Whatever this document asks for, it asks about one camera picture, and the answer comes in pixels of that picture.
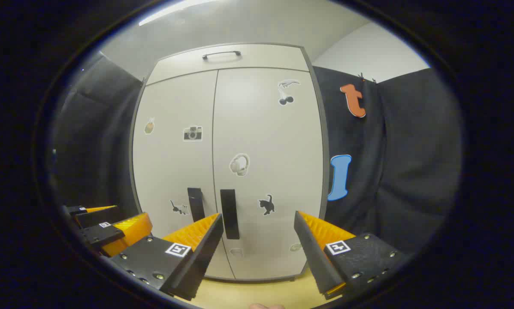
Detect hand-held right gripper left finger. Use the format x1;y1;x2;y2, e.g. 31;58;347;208
110;212;224;301

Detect white cabinet top flap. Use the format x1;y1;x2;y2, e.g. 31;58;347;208
147;44;310;85

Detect black backdrop cloth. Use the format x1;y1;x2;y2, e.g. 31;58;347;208
51;51;463;258

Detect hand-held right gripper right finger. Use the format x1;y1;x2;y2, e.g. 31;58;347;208
294;210;405;300

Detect white double-door shoe cabinet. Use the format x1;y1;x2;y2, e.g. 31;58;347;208
129;42;330;283

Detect black bar door handle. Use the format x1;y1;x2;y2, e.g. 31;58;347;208
187;187;206;223
220;189;240;240

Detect white cabinet door camera sticker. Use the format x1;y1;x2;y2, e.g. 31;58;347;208
133;70;236;279

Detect white cabinet door headphone sticker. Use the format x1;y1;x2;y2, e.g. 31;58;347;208
213;67;325;280

